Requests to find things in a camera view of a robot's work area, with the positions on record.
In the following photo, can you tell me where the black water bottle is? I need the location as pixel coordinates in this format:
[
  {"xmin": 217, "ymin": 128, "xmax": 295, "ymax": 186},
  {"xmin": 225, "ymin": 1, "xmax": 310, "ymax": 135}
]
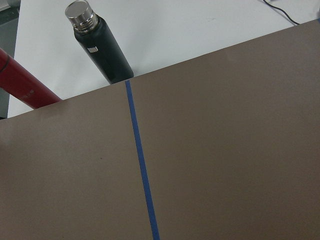
[{"xmin": 65, "ymin": 0, "xmax": 134, "ymax": 85}]

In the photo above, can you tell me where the red cylinder bottle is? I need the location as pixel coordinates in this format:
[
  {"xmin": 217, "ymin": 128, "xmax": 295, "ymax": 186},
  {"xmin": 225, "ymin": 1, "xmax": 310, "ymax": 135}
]
[{"xmin": 0, "ymin": 49, "xmax": 62, "ymax": 109}]

